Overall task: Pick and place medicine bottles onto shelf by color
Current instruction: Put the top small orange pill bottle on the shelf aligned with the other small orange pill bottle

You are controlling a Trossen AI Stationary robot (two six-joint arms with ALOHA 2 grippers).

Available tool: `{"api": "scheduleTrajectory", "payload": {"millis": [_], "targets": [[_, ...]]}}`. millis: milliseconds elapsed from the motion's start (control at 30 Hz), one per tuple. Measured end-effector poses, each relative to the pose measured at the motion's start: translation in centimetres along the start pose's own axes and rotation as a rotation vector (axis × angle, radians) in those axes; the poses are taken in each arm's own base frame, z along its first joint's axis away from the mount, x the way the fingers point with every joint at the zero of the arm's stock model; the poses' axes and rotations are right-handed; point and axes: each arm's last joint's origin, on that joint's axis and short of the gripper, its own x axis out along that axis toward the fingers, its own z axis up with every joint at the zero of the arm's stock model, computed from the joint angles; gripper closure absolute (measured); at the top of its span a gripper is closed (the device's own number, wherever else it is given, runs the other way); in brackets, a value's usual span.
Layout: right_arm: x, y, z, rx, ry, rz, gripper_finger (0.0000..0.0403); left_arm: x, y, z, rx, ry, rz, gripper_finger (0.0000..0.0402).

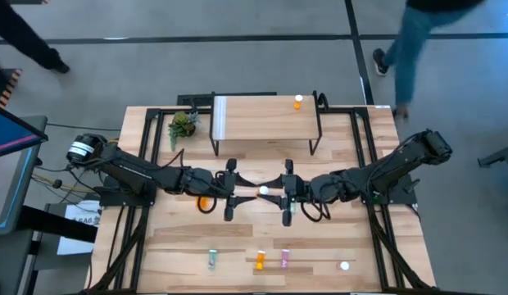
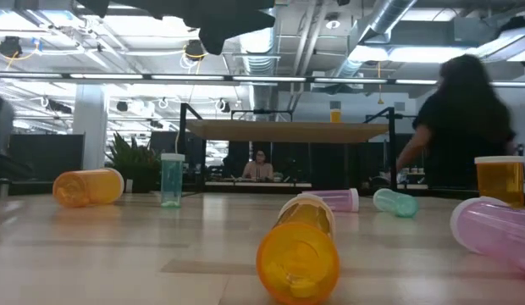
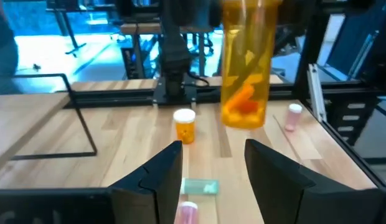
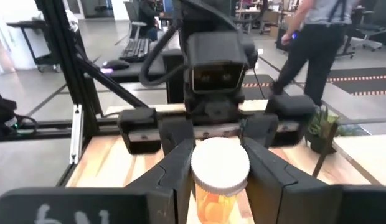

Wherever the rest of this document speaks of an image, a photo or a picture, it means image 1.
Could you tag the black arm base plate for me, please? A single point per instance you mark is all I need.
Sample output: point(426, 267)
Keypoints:
point(401, 196)
point(114, 200)

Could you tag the white label sticker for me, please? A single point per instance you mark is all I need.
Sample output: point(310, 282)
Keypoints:
point(382, 107)

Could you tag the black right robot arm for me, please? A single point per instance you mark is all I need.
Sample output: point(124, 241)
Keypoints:
point(385, 168)

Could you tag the monitor with blue screen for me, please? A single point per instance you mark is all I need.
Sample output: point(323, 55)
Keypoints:
point(8, 131)

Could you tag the large orange pill bottle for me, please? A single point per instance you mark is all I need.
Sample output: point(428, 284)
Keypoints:
point(203, 201)

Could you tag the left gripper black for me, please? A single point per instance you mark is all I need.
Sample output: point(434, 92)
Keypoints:
point(229, 184)

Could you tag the wooden shelf black metal legs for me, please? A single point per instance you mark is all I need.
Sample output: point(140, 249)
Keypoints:
point(262, 119)

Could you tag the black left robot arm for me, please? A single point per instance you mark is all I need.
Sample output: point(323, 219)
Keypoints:
point(131, 168)

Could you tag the person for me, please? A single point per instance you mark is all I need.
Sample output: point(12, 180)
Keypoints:
point(28, 41)
point(405, 49)

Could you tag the black office chair base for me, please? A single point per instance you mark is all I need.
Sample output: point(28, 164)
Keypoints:
point(497, 157)

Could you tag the dark grey side cart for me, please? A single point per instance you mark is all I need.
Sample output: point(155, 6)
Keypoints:
point(53, 223)

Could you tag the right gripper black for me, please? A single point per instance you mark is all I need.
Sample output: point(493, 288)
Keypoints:
point(295, 186)

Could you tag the black aluminium table frame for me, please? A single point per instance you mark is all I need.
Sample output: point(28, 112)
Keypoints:
point(152, 123)

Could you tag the green bottle with red capsules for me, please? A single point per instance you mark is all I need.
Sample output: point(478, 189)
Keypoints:
point(212, 259)

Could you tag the white paper sheet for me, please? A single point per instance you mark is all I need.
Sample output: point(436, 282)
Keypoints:
point(78, 246)

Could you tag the green pill bottle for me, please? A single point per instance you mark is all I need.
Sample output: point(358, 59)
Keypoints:
point(293, 207)

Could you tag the small orange pill bottle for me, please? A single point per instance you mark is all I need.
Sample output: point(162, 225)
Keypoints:
point(260, 261)
point(264, 190)
point(297, 105)

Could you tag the potted green succulent plant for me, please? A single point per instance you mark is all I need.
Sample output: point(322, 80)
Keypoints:
point(182, 125)

